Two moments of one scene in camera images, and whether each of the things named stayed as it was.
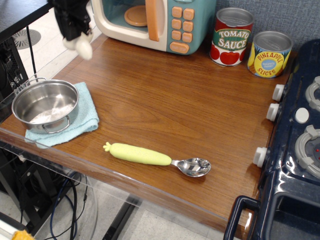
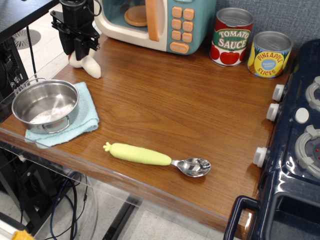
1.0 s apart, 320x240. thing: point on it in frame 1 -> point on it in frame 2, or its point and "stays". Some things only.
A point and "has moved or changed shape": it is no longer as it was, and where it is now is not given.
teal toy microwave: x=181 y=27 stays
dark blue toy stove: x=287 y=207 stays
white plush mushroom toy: x=81 y=44 has moved or changed shape
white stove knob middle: x=272 y=111 stays
